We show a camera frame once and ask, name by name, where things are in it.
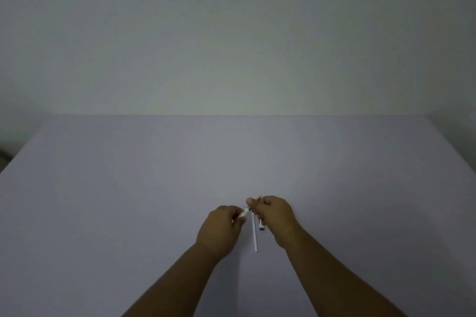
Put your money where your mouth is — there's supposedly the white pen with black ends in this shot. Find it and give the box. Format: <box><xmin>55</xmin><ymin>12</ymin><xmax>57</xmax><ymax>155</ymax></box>
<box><xmin>256</xmin><ymin>194</ymin><xmax>266</xmax><ymax>232</ymax></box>

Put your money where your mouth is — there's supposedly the thin white pen refill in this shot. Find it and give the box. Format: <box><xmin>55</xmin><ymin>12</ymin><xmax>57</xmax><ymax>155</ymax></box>
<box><xmin>251</xmin><ymin>212</ymin><xmax>259</xmax><ymax>253</ymax></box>

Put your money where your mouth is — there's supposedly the person's right hand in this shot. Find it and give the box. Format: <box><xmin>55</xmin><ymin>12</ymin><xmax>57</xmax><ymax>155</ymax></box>
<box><xmin>246</xmin><ymin>196</ymin><xmax>304</xmax><ymax>250</ymax></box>

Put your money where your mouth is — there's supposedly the person's right forearm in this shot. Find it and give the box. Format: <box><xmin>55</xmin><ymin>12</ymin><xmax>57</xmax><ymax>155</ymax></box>
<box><xmin>284</xmin><ymin>231</ymin><xmax>410</xmax><ymax>317</ymax></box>

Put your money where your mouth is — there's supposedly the person's left forearm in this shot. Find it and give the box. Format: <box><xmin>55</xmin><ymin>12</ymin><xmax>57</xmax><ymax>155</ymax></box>
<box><xmin>122</xmin><ymin>242</ymin><xmax>224</xmax><ymax>317</ymax></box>

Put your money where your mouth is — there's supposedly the person's left hand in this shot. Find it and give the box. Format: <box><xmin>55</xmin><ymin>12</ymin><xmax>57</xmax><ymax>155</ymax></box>
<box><xmin>196</xmin><ymin>205</ymin><xmax>247</xmax><ymax>263</ymax></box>

